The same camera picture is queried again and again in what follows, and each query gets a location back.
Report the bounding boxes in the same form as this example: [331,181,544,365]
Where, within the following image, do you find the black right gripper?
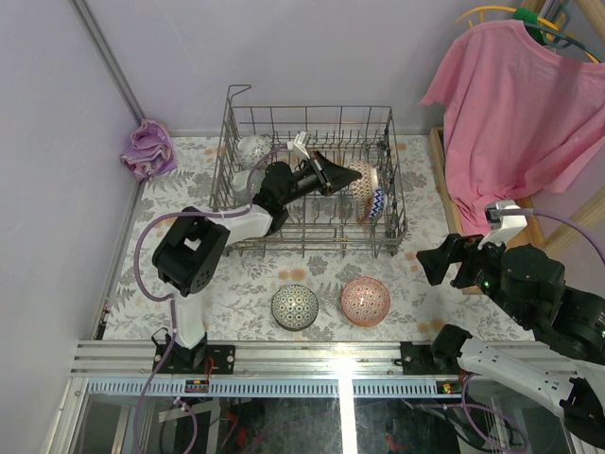
[413,224,529,323]

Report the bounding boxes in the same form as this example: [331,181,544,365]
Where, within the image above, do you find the brown lattice patterned bowl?
[349,161,379,208]

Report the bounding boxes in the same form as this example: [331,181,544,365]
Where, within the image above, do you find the blue zigzag bowl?
[368,187,386,220]

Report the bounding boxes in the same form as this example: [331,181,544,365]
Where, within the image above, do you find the pink scale patterned bowl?
[340,276,391,328]

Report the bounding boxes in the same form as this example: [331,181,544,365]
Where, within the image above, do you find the grey dotted bowl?
[232,170,265,205]

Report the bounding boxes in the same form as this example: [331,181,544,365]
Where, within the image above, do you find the black patterned bowl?
[270,285,319,332]

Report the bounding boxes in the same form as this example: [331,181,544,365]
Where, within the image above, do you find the red diamond patterned bowl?
[356,200,372,223]

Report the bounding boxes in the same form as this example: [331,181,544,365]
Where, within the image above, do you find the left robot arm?
[152,151,362,374]

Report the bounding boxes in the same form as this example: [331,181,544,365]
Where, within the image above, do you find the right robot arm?
[416,234,604,448]

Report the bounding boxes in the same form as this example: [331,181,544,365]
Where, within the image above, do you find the floral table mat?
[103,135,530,341]

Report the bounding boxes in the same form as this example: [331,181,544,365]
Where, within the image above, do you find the pink t-shirt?
[420,20,604,235]

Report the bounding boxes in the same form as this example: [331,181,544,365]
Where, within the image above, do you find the purple crumpled cloth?
[120,119,178,181]

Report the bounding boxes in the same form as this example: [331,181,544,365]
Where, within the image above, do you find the teal clothes hanger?
[512,8,600,62]

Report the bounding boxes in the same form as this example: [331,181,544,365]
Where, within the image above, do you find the yellow clothes hanger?
[456,5,603,63]

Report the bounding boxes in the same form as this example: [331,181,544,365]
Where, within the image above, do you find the wooden tray frame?
[428,126,562,296]

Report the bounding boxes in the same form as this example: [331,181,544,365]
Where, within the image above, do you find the white wrist camera, left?
[285,131,310,161]

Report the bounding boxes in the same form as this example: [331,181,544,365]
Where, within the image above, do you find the white wrist camera,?
[478,200,533,250]
[285,131,310,161]

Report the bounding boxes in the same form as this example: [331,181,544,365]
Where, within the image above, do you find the grey wire dish rack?
[210,84,407,255]

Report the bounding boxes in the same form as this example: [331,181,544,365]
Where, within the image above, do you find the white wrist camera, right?
[478,200,533,250]

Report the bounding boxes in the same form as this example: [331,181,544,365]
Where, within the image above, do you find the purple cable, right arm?
[460,210,605,453]

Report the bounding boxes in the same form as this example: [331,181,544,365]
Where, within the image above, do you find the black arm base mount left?
[151,333,236,375]

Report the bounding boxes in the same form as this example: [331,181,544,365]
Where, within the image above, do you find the slotted cable duct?
[88,376,461,398]

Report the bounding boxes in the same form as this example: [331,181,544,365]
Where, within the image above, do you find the aluminium frame rail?
[70,340,580,379]

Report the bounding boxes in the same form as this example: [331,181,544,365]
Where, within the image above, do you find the corner aluminium post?
[68,0,145,124]

